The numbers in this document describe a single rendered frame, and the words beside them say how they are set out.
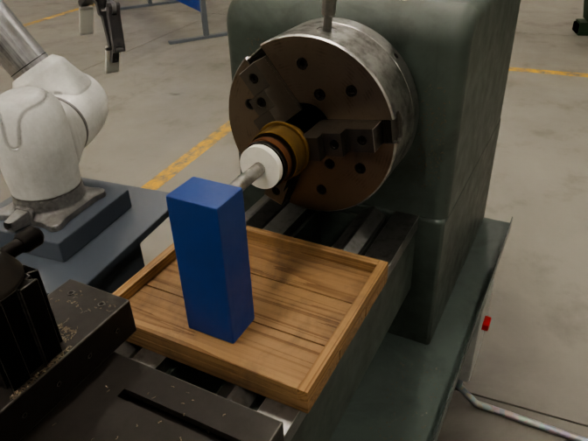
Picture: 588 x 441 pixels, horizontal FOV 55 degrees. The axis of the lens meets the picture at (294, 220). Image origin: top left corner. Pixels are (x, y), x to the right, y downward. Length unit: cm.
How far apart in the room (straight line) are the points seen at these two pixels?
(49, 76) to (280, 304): 84
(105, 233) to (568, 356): 158
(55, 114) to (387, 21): 71
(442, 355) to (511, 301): 109
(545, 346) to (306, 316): 146
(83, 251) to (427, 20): 86
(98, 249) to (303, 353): 66
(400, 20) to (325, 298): 49
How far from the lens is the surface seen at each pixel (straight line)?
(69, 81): 147
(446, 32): 100
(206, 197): 71
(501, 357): 212
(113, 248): 131
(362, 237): 107
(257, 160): 83
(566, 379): 212
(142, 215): 142
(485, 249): 165
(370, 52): 92
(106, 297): 72
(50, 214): 135
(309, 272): 93
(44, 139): 129
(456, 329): 137
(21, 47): 149
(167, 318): 88
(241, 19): 115
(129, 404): 66
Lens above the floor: 145
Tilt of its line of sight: 32 degrees down
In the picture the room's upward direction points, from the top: 2 degrees counter-clockwise
